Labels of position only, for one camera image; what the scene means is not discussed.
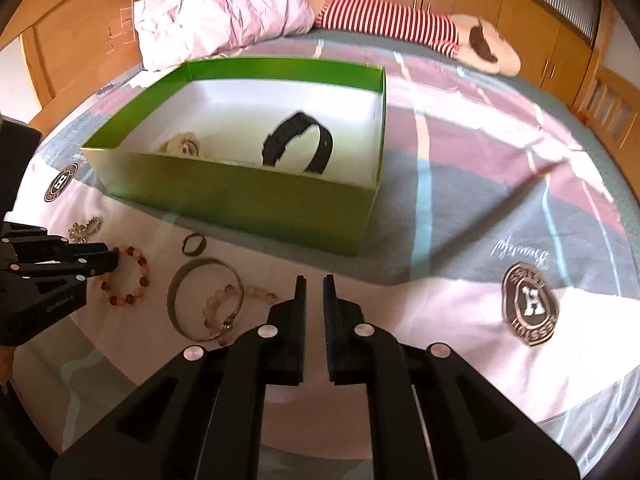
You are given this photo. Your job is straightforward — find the wooden bed footboard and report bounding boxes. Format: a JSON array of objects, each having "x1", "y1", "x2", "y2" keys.
[{"x1": 570, "y1": 0, "x2": 640, "y2": 163}]

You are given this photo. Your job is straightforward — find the green cardboard box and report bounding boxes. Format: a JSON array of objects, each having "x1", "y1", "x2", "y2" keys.
[{"x1": 81, "y1": 56, "x2": 389, "y2": 257}]

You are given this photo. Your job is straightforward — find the red bead bracelet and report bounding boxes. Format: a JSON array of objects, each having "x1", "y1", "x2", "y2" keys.
[{"x1": 99, "y1": 245, "x2": 150, "y2": 306}]

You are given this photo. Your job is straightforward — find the gold ornate brooch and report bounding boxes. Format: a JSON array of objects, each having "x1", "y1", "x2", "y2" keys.
[{"x1": 67, "y1": 216, "x2": 104, "y2": 244}]

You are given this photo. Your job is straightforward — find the wooden wall cabinets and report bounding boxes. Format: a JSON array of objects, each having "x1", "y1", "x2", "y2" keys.
[{"x1": 294, "y1": 0, "x2": 597, "y2": 107}]

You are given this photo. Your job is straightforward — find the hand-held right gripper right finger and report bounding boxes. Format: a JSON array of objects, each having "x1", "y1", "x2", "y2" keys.
[{"x1": 322, "y1": 274, "x2": 582, "y2": 480}]

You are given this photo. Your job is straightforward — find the black wrist watch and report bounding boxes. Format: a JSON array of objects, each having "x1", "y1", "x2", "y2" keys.
[{"x1": 260, "y1": 111, "x2": 335, "y2": 175}]

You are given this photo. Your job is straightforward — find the striped plush toy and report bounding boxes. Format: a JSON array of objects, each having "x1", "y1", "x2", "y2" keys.
[{"x1": 305, "y1": 0, "x2": 522, "y2": 79}]

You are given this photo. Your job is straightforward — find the wooden headboard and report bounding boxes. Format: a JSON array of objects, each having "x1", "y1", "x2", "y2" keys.
[{"x1": 19, "y1": 0, "x2": 152, "y2": 127}]

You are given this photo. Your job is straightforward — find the grey-green bed mat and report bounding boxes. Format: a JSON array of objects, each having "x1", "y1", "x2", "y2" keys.
[{"x1": 300, "y1": 27, "x2": 640, "y2": 311}]

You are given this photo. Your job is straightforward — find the pale pink bead bracelet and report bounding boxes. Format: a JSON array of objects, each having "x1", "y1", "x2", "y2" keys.
[{"x1": 202, "y1": 283, "x2": 277, "y2": 347}]

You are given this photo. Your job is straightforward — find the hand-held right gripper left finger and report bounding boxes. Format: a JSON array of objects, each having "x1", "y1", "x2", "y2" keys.
[{"x1": 50, "y1": 274, "x2": 307, "y2": 480}]

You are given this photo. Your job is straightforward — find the silver metal bangle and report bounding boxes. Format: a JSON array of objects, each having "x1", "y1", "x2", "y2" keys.
[{"x1": 167, "y1": 258, "x2": 245, "y2": 343}]

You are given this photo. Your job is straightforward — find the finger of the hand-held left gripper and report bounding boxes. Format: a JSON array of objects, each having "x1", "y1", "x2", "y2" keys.
[
  {"x1": 19, "y1": 242, "x2": 121, "y2": 282},
  {"x1": 0, "y1": 222, "x2": 71, "y2": 262}
]

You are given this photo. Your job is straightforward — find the pink pillow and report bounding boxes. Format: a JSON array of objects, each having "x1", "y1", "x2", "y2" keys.
[{"x1": 132, "y1": 0, "x2": 317, "y2": 73}]

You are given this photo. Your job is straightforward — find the small dark ring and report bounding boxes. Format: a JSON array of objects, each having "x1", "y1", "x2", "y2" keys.
[{"x1": 181, "y1": 232, "x2": 207, "y2": 257}]

